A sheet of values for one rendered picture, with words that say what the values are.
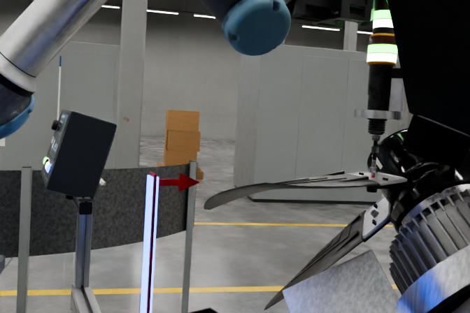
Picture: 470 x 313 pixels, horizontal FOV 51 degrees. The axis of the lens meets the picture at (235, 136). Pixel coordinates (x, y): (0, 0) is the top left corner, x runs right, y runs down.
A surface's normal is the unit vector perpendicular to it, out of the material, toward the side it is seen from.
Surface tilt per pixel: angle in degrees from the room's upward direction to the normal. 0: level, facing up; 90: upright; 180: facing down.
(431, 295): 84
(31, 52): 109
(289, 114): 90
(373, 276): 55
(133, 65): 90
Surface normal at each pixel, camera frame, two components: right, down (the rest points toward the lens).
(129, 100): 0.21, 0.07
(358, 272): -0.38, -0.55
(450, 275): -0.72, -0.31
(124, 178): 0.70, 0.08
